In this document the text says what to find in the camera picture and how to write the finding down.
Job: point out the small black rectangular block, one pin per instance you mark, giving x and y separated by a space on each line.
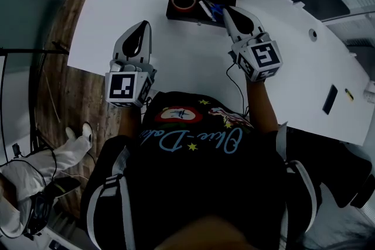
330 99

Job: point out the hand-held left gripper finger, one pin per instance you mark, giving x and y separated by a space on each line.
120 48
146 48

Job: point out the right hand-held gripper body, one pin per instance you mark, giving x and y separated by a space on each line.
260 60

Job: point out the glass partition panel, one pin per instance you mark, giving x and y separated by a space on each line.
26 14

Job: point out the small yellow black object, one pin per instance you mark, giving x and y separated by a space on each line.
349 94

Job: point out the person's right forearm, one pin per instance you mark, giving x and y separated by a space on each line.
262 108

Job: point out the red tape roll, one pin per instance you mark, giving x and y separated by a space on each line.
175 4

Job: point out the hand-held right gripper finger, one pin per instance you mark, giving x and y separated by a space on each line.
253 19
231 26

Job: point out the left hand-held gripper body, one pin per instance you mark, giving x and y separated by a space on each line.
123 87

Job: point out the person's left forearm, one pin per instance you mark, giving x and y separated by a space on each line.
130 123

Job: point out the black white marker pen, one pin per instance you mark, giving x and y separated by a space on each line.
206 8

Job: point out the black-framed whiteboard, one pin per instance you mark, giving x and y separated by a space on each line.
17 82

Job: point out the blue handled scissors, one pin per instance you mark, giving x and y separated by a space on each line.
216 8

